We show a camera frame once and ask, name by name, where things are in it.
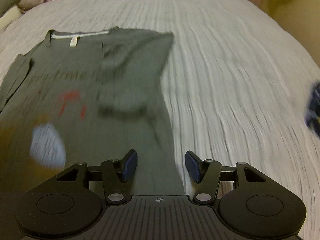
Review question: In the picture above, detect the grey t-shirt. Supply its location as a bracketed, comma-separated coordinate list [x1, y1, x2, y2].
[0, 26, 187, 198]

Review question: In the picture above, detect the striped white bedspread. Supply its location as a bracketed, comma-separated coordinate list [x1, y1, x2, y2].
[0, 0, 320, 205]

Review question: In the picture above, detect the folded dark patterned garment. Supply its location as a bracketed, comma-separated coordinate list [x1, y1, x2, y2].
[305, 81, 320, 137]

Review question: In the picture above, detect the white pillow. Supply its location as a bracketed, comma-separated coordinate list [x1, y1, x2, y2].
[0, 5, 22, 30]

